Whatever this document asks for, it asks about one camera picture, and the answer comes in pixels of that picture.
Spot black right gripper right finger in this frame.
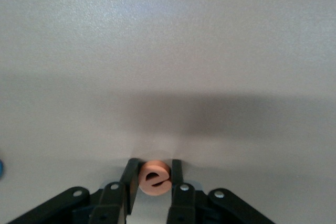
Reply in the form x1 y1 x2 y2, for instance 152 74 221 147
166 158 277 224

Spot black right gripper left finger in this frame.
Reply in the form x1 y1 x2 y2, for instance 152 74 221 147
4 158 140 224

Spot orange foam letter e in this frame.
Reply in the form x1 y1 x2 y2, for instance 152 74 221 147
138 160 173 196

